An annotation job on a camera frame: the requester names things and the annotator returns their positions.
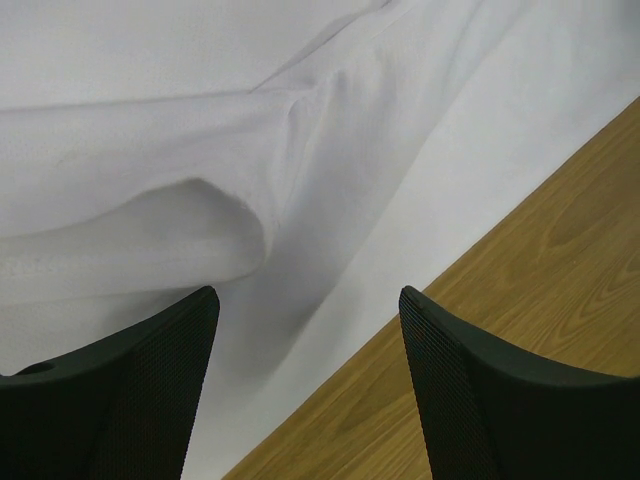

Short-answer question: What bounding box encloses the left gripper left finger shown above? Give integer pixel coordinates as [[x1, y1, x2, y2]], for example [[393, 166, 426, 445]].
[[1, 286, 220, 480]]

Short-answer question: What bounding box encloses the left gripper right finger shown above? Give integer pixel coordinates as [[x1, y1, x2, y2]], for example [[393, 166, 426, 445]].
[[399, 286, 639, 479]]

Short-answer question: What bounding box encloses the white t shirt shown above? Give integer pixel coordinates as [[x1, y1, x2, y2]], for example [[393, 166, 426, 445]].
[[1, 1, 639, 479]]

